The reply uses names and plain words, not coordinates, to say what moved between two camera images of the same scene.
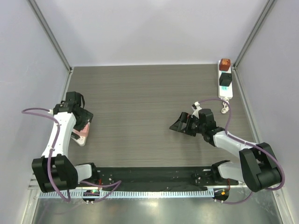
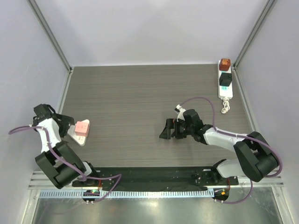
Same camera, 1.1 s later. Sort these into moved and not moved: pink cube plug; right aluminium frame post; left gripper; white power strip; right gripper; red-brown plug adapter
Moved: left gripper; right gripper
Not moved: white power strip; right aluminium frame post; red-brown plug adapter; pink cube plug
